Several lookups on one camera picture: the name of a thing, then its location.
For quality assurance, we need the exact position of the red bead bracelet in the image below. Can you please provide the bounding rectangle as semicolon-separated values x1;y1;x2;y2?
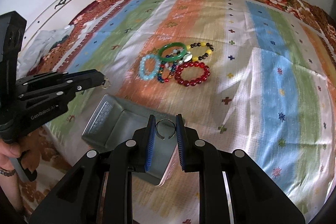
174;61;211;87

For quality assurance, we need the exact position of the multicolour small bead bracelet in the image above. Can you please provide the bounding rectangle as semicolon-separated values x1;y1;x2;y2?
156;49;194;84

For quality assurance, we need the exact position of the silver ring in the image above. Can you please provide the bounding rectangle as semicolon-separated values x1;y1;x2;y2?
154;118;177;140

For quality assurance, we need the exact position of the wrist bracelet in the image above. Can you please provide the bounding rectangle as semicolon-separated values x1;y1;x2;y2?
0;167;17;178

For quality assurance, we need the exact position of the green jade bangle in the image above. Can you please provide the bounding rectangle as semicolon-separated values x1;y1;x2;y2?
157;42;187;63

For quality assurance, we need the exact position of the silver metal tin box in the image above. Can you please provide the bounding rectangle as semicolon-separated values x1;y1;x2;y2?
82;94;177;187

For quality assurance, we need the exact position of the yellow and brown bead bracelet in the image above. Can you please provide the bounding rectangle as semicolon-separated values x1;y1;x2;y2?
186;41;215;62

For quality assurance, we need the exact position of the light blue bead bracelet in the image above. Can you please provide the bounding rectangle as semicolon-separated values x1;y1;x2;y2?
139;53;162;81

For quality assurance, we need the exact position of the left hand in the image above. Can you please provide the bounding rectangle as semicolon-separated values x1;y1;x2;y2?
0;139;23;171

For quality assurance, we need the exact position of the striped colourful cloth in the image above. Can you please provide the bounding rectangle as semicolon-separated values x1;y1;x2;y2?
49;0;336;224

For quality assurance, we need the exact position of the white headboard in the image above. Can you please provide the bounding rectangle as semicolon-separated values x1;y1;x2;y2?
22;0;95;48

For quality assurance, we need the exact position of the grey crumpled cloth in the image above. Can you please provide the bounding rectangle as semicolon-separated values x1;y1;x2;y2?
17;25;75;80

